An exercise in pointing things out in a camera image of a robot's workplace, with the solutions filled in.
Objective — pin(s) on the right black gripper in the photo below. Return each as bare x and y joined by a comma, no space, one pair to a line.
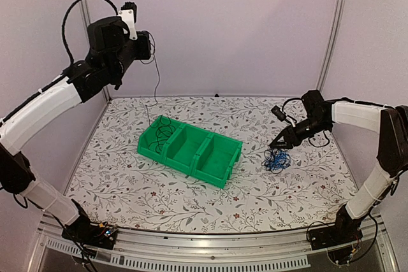
291,137

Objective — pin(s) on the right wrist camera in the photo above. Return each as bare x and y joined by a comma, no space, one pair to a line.
282,116

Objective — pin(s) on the floral table mat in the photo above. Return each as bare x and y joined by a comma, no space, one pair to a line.
114,183

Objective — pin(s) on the green three-compartment bin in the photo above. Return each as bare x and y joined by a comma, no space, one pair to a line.
196,152

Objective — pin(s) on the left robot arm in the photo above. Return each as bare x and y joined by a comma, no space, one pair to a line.
114,44

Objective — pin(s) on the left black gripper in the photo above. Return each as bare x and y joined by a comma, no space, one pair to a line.
145,51

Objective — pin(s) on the right aluminium frame post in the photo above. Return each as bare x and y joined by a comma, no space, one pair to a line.
330,48

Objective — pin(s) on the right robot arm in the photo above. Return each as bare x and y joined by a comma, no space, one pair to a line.
388,126

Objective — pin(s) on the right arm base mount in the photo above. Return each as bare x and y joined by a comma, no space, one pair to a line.
334,237

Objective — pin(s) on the front aluminium rail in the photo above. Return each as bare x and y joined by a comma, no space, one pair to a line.
291,250

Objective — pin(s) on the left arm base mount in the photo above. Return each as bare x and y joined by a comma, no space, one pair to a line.
100,235

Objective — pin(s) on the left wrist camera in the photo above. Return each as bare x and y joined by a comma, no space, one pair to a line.
128,15

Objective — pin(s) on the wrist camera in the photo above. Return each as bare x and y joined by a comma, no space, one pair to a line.
128,15
282,116

